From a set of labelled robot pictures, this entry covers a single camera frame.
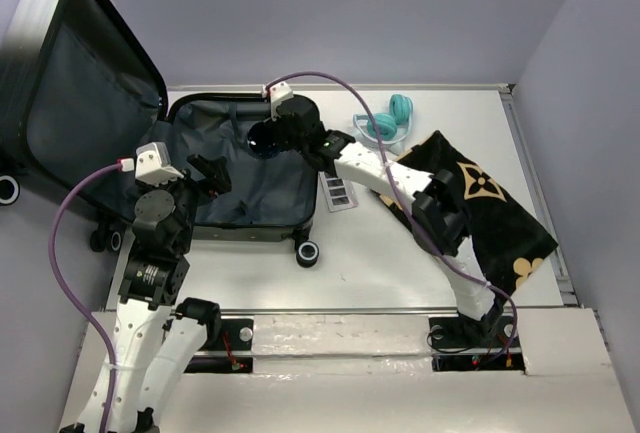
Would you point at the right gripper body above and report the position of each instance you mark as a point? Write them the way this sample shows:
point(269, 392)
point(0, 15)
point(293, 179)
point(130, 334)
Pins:
point(286, 139)

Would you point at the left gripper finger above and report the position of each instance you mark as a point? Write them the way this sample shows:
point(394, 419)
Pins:
point(216, 180)
point(201, 163)

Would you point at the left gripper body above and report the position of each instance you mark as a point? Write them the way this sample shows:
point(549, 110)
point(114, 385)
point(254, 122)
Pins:
point(191, 193)

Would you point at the dark blue cup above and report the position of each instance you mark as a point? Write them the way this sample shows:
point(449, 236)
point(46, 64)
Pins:
point(263, 140)

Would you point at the white packet with black strips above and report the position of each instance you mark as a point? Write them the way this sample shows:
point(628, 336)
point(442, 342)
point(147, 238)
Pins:
point(339, 193)

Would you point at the teal white headphones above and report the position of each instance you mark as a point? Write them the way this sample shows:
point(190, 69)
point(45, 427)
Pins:
point(391, 127)

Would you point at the black and white suitcase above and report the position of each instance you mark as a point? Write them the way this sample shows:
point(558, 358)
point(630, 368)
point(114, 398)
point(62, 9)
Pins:
point(79, 92)

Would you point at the black blanket with beige flowers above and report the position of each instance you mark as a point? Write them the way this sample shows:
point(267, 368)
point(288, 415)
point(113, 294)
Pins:
point(508, 242)

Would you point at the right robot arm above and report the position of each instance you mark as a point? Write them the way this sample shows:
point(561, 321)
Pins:
point(439, 220)

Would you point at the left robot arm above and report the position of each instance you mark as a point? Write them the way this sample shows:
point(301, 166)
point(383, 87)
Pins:
point(154, 337)

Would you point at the white cardboard front panel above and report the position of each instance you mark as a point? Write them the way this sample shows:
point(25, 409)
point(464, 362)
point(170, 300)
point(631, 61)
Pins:
point(374, 373)

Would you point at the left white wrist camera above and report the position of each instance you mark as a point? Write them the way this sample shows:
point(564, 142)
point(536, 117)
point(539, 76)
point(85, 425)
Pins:
point(153, 166)

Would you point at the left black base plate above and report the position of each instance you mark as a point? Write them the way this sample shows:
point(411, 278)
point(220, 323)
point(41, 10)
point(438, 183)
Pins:
point(229, 353)

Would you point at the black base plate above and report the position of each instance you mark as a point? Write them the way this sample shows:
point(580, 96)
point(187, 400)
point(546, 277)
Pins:
point(452, 351)
point(229, 353)

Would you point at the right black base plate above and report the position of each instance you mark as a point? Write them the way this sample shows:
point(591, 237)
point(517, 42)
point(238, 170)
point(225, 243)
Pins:
point(452, 351)

